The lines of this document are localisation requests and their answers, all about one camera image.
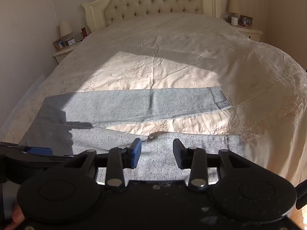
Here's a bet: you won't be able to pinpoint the cream tufted headboard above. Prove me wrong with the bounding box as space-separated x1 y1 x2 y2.
82 0 221 33

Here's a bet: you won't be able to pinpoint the cream embroidered bedspread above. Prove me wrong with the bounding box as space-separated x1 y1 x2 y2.
0 13 307 188

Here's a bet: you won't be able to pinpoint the cream nightstand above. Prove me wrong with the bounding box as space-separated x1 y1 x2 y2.
53 42 79 65
228 23 263 43

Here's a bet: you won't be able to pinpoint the wooden photo frame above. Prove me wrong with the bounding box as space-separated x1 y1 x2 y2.
53 39 66 51
239 15 254 27

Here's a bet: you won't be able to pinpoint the person's left hand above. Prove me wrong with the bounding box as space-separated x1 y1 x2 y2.
4 201 26 230

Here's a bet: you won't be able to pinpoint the grey-blue pants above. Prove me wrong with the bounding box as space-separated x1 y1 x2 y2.
20 86 245 185

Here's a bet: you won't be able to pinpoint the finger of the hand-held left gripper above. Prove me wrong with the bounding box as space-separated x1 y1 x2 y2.
21 146 75 160

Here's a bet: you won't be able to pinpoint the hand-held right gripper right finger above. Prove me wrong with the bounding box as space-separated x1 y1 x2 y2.
173 138 251 190

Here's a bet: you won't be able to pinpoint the cream table lamp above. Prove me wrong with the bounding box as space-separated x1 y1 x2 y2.
59 21 73 40
227 0 240 17

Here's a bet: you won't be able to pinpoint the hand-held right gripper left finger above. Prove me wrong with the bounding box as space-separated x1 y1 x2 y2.
63 138 142 188

